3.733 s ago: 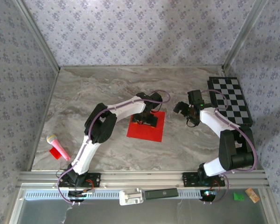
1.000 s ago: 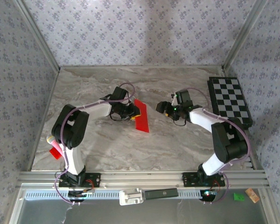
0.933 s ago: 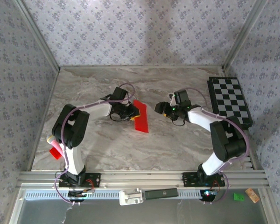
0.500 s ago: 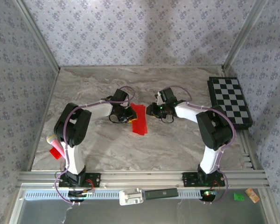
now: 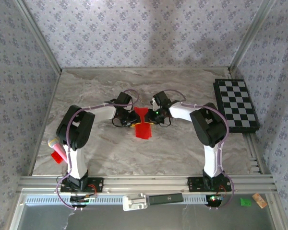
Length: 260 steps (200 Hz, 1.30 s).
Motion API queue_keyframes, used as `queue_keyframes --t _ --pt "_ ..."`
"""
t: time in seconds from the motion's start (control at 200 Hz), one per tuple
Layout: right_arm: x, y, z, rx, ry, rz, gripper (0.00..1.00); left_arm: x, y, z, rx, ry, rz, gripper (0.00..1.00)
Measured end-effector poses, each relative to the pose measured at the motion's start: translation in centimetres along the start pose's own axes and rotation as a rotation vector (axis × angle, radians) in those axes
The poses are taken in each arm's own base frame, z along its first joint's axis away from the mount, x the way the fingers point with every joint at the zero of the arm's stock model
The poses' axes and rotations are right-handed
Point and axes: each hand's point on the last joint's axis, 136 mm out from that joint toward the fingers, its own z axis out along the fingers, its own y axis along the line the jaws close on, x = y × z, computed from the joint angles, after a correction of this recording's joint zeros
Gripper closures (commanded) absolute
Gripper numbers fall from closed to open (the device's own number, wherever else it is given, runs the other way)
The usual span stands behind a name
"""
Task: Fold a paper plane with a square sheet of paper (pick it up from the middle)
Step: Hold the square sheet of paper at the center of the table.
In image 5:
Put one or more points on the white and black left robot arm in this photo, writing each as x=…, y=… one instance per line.
x=75, y=158

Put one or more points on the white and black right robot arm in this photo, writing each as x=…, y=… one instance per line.
x=212, y=160

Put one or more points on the pink toy microphone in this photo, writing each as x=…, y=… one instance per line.
x=60, y=149

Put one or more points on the black and grey checkerboard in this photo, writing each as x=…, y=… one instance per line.
x=235, y=103

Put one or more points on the black rectangular device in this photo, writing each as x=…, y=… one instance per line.
x=165, y=198

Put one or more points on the small red block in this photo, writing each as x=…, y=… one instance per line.
x=55, y=157

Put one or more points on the white plastic holder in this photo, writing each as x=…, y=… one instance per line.
x=134, y=202

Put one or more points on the green paper note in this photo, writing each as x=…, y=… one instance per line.
x=245, y=202

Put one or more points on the brown cardboard tag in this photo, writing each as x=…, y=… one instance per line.
x=259, y=200

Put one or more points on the aluminium mounting rail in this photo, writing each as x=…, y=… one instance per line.
x=146, y=183

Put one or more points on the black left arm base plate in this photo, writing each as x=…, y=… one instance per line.
x=98, y=185

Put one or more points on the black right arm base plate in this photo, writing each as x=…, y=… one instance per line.
x=194, y=184

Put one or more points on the aluminium side rail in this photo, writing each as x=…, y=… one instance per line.
x=253, y=158

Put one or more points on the aluminium frame post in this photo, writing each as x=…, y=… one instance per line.
x=248, y=36
x=39, y=36

